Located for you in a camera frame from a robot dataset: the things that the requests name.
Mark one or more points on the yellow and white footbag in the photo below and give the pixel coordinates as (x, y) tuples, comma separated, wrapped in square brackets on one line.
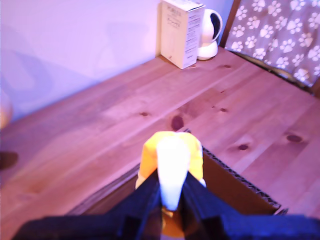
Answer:
[(172, 162)]

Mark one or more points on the cardboard dice tower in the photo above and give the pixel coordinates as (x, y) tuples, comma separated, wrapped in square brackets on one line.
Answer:
[(225, 180)]

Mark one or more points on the white printed carton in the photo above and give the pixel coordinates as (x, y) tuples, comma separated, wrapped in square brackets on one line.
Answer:
[(175, 32)]

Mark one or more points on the wooden chair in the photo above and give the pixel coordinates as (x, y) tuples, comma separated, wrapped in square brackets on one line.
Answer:
[(228, 25)]

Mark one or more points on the small white round camera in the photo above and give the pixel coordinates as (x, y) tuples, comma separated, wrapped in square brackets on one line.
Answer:
[(208, 50)]

